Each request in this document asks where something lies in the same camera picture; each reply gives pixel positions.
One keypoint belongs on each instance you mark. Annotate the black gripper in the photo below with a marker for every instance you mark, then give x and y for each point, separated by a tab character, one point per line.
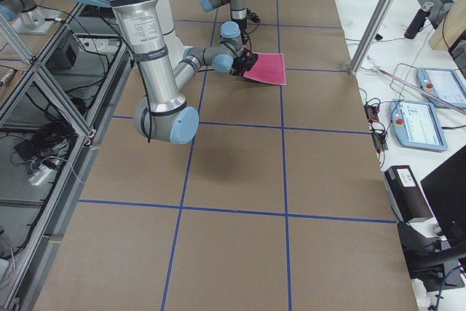
242	25
240	64

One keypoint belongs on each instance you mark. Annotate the pink towel with grey back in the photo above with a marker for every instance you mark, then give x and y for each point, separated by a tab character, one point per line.
268	69

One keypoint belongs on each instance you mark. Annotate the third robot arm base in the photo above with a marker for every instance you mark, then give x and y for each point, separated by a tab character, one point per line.
26	17

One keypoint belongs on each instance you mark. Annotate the small circuit board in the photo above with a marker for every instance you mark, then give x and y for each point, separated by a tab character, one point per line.
376	127

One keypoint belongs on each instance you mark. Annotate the black water bottle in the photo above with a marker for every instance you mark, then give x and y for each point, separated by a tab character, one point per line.
417	24

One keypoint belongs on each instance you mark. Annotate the near teach pendant tablet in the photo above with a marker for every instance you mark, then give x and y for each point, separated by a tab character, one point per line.
416	125

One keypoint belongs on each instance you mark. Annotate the teach pendant tablet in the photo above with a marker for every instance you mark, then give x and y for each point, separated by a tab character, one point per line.
416	125
443	83

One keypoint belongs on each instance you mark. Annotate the far teach pendant tablet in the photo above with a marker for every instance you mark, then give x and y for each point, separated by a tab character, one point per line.
443	83

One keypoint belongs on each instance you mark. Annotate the brown cardboard box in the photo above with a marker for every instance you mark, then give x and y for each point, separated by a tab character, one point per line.
406	197

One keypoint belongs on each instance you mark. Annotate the white power strip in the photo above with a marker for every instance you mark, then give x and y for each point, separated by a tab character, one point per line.
40	175

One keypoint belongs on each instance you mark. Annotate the black computer monitor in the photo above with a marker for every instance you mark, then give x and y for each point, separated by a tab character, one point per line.
444	189

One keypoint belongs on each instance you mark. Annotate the black monitor stand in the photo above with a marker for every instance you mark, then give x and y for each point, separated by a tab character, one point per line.
434	261

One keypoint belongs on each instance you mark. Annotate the aluminium frame post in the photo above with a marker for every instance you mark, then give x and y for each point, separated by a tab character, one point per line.
372	29

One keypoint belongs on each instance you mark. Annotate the aluminium frame rack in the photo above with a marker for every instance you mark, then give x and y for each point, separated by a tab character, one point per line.
55	111

